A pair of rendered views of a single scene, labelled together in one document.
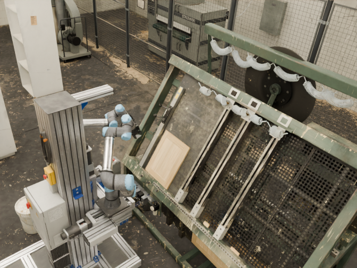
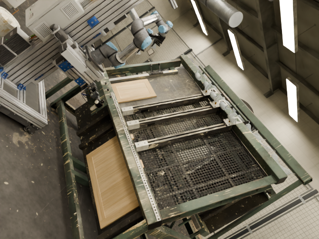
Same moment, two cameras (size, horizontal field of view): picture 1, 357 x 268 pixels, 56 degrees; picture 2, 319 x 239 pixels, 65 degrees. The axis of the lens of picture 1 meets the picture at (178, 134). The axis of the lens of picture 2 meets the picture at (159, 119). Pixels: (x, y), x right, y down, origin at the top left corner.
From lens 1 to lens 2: 1.83 m
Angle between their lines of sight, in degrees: 29
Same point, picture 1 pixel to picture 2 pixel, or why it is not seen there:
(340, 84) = (270, 136)
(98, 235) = (73, 55)
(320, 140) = (254, 141)
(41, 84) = not seen: hidden behind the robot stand
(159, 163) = (125, 88)
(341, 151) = (264, 153)
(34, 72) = not seen: hidden behind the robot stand
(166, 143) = (141, 84)
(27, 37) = not seen: outside the picture
